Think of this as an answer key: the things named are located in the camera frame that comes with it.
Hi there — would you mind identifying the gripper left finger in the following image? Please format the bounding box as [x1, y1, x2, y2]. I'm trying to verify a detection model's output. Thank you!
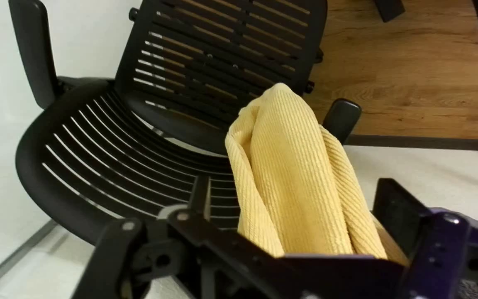
[71, 176, 283, 299]

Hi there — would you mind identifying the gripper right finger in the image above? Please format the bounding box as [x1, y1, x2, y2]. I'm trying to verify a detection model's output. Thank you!
[372, 178, 478, 299]

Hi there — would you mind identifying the yellow ribbed towel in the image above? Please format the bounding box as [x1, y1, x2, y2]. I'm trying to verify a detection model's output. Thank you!
[225, 83, 410, 266]

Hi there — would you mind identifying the black slatted plastic chair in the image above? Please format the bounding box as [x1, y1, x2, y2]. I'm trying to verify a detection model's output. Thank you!
[8, 0, 362, 245]

